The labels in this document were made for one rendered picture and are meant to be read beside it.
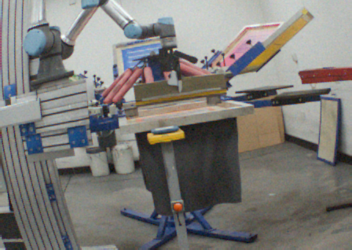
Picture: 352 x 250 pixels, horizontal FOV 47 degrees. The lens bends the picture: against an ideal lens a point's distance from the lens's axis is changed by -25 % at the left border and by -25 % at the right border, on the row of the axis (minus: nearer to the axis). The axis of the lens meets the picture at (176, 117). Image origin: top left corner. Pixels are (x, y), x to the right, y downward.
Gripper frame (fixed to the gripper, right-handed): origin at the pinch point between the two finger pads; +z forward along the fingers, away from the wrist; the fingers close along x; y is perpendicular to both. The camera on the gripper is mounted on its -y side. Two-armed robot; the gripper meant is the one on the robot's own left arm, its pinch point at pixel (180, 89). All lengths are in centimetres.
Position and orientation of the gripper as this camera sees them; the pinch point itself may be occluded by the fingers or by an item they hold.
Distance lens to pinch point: 234.1
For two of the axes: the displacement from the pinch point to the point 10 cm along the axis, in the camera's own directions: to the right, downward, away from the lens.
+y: -9.8, 1.5, -1.0
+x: 1.1, 0.7, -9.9
